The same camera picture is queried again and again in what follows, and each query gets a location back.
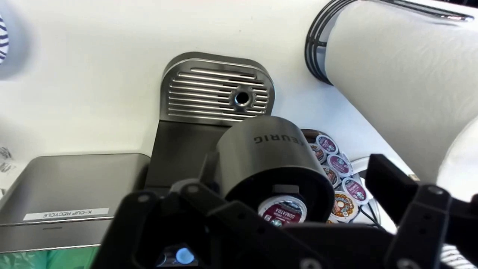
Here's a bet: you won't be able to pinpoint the black silver Keurig coffee maker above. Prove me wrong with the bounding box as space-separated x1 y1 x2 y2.
143 51 336 229

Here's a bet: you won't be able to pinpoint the orange donut lid coffee pod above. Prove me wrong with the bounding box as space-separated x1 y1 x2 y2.
327 192 360 225

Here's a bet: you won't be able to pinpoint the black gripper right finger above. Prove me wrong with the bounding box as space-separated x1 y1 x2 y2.
364 153 478 269

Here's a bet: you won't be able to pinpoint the blue patterned small plate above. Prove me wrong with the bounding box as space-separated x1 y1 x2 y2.
0 14 12 66

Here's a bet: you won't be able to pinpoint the white coffee pod maroon lid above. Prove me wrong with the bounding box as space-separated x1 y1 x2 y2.
257 195 307 228

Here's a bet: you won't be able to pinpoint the black paper towel holder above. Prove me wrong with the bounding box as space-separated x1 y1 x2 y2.
303 0 475 87

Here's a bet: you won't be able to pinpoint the white paper towel roll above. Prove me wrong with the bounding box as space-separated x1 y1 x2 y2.
322 0 478 201

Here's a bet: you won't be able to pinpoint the grey metal tea box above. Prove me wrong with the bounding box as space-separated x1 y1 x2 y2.
0 153 151 269

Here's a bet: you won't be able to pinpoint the maroon lid coffee pod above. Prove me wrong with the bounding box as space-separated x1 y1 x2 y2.
307 142 327 165
340 177 370 204
319 165 342 189
325 153 352 177
315 133 340 156

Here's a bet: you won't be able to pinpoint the green tea packets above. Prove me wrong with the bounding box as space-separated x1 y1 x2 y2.
0 246 101 269

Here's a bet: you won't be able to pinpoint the white ribbed paper cups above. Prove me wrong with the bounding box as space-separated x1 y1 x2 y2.
439 244 472 269

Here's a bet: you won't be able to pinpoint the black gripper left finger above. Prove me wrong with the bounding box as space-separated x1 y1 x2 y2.
91 178 325 269

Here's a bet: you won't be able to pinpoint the black wire pod carousel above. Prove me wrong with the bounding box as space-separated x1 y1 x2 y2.
297 127 382 226

